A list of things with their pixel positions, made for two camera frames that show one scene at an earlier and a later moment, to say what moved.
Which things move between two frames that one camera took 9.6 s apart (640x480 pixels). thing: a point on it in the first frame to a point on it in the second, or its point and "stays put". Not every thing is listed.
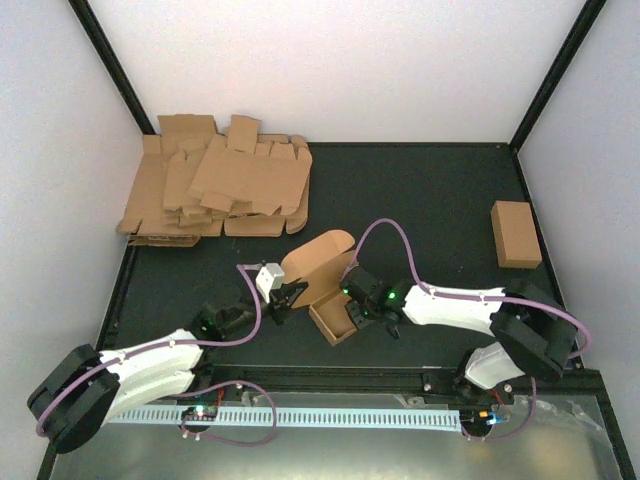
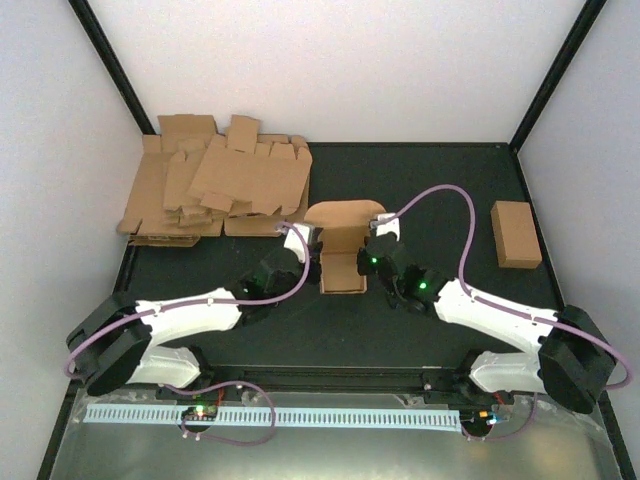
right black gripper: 357,317 to 363,266
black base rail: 442,382 stays put
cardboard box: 320,264 to 344,225
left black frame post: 87,18 stays put
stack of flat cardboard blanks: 192,181 stays put
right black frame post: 561,63 stays put
